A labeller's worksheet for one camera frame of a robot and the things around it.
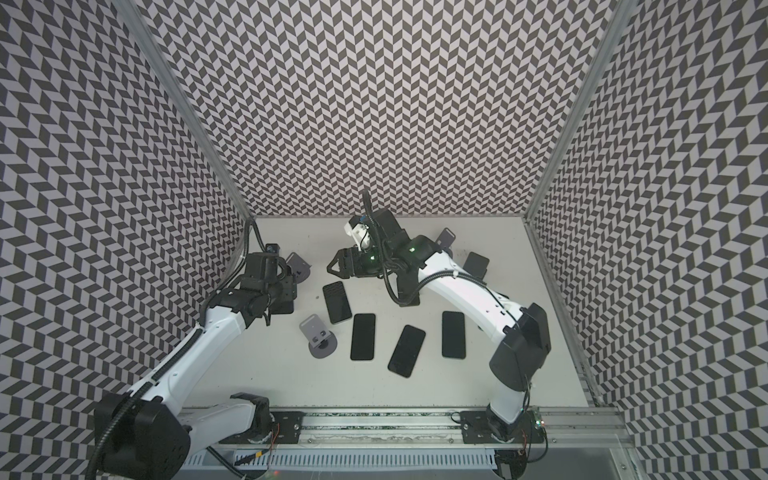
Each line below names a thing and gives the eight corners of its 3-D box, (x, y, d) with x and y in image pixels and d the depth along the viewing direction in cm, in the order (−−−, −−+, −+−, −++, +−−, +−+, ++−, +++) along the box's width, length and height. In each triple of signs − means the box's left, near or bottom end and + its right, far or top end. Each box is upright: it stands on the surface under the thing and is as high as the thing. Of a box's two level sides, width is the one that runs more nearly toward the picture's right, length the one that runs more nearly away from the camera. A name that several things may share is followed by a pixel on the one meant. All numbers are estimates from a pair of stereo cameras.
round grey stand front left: (302, 343, 88) (292, 328, 80) (321, 327, 92) (313, 311, 83) (321, 364, 85) (312, 351, 76) (339, 346, 88) (333, 332, 79)
